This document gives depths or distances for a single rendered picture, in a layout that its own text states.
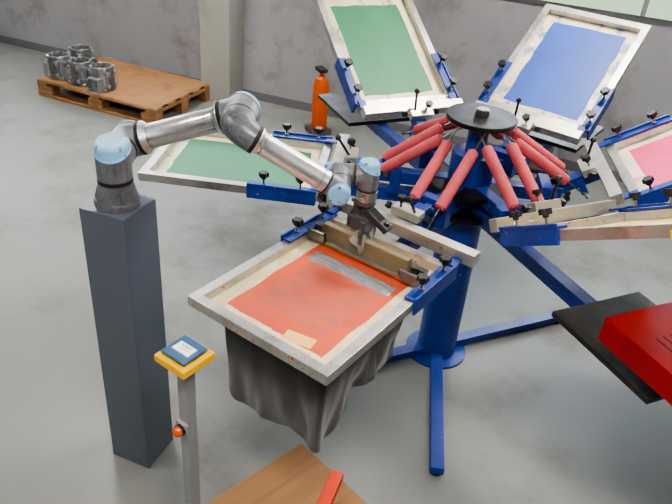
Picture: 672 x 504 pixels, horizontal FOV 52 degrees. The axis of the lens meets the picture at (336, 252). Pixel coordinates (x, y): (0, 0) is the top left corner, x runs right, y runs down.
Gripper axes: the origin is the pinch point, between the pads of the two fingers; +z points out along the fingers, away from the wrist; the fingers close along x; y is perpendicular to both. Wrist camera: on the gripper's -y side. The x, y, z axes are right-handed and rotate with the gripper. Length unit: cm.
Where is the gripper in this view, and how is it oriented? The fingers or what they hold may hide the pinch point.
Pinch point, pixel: (365, 249)
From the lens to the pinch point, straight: 254.8
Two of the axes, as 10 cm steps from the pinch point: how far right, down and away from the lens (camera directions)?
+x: -6.0, 3.9, -7.0
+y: -8.0, -3.7, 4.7
